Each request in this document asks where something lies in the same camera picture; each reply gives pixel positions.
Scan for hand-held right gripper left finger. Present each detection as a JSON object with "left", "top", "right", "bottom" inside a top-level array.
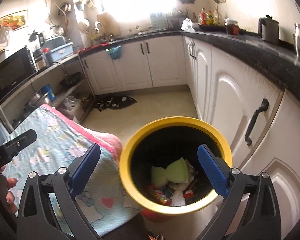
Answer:
[{"left": 17, "top": 143, "right": 102, "bottom": 240}]

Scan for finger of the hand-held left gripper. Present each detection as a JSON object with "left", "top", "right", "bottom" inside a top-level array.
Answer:
[{"left": 4, "top": 129, "right": 37, "bottom": 156}]

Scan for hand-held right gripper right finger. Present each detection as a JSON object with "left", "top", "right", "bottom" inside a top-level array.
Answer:
[{"left": 197, "top": 144, "right": 283, "bottom": 240}]

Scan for white plastic package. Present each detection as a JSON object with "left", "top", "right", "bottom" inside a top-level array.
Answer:
[{"left": 185, "top": 159, "right": 198, "bottom": 181}]

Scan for green cloth bundle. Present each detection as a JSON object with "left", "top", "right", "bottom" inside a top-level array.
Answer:
[{"left": 150, "top": 157, "right": 190, "bottom": 188}]

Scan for yellow rimmed black trash bin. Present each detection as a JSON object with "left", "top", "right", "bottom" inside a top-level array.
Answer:
[{"left": 119, "top": 116, "right": 233, "bottom": 217}]

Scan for white foam net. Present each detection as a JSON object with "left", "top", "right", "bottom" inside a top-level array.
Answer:
[{"left": 170, "top": 192, "right": 186, "bottom": 207}]

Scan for yellow red snack wrapper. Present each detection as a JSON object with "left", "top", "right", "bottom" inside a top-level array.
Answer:
[{"left": 147, "top": 185, "right": 172, "bottom": 206}]

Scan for person's left hand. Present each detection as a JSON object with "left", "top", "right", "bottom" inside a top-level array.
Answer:
[{"left": 0, "top": 174, "right": 18, "bottom": 214}]

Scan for printed cartoon blanket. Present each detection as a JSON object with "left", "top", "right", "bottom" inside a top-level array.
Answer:
[{"left": 0, "top": 104, "right": 140, "bottom": 230}]

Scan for pink blanket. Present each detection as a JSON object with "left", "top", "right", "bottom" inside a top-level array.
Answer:
[{"left": 44, "top": 104, "right": 123, "bottom": 161}]

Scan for steel cooking pot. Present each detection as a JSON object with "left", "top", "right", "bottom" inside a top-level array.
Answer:
[{"left": 25, "top": 91, "right": 51, "bottom": 110}]

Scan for blue cup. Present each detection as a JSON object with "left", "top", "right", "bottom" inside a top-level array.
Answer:
[{"left": 41, "top": 84, "right": 56, "bottom": 102}]

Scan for clear plastic storage bin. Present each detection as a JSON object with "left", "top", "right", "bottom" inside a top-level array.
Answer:
[{"left": 57, "top": 96, "right": 82, "bottom": 117}]

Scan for black microwave oven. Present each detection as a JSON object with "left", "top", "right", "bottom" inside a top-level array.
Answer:
[{"left": 0, "top": 45, "right": 40, "bottom": 101}]

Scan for black wok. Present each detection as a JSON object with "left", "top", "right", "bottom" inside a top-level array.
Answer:
[{"left": 59, "top": 72, "right": 83, "bottom": 87}]

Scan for steel kitchen shelf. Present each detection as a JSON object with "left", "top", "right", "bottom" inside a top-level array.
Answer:
[{"left": 0, "top": 52, "right": 96, "bottom": 123}]

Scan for black blender jug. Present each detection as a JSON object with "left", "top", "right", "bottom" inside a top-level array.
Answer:
[{"left": 29, "top": 31, "right": 47, "bottom": 71}]

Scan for blue plastic dish bin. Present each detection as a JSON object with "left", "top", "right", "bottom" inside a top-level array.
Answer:
[{"left": 43, "top": 42, "right": 75, "bottom": 65}]

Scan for white round fan guard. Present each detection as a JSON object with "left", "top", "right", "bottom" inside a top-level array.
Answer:
[{"left": 0, "top": 26, "right": 12, "bottom": 47}]

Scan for white kitchen cabinets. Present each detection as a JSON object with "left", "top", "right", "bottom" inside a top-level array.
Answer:
[{"left": 80, "top": 35, "right": 300, "bottom": 240}]

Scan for blue hanging basket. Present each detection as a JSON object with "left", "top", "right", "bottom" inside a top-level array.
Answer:
[{"left": 105, "top": 45, "right": 123, "bottom": 60}]

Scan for black countertop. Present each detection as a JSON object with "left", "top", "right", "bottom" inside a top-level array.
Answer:
[{"left": 79, "top": 30, "right": 300, "bottom": 98}]

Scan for brown glass jar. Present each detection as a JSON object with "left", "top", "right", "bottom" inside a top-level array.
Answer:
[{"left": 225, "top": 19, "right": 241, "bottom": 35}]

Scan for wooden cutting board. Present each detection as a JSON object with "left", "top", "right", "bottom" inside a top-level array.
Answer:
[{"left": 98, "top": 14, "right": 121, "bottom": 37}]

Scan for crumpled clear plastic bag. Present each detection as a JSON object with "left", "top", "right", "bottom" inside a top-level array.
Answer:
[{"left": 181, "top": 18, "right": 198, "bottom": 32}]

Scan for steel lidded jug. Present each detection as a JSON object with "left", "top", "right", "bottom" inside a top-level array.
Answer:
[{"left": 258, "top": 16, "right": 281, "bottom": 46}]

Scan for clear oil bottle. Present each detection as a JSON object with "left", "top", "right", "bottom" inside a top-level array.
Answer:
[{"left": 212, "top": 9, "right": 221, "bottom": 25}]

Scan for red condiment bottles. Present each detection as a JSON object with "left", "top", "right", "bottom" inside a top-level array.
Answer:
[{"left": 197, "top": 7, "right": 215, "bottom": 26}]

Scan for teal organizer box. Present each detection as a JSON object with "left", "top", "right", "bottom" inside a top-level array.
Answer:
[{"left": 150, "top": 11, "right": 167, "bottom": 28}]

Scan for bright window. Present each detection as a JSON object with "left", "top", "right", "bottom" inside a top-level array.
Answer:
[{"left": 96, "top": 0, "right": 177, "bottom": 28}]

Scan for fruit wall picture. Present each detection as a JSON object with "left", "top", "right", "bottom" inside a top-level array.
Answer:
[{"left": 0, "top": 9, "right": 29, "bottom": 42}]

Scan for white round wall hanger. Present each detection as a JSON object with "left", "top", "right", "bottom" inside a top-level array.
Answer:
[{"left": 79, "top": 19, "right": 91, "bottom": 35}]

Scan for wall hoses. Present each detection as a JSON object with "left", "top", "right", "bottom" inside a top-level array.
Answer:
[{"left": 44, "top": 0, "right": 73, "bottom": 28}]

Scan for green wall holder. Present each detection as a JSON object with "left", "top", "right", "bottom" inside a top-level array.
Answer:
[{"left": 75, "top": 0, "right": 96, "bottom": 12}]

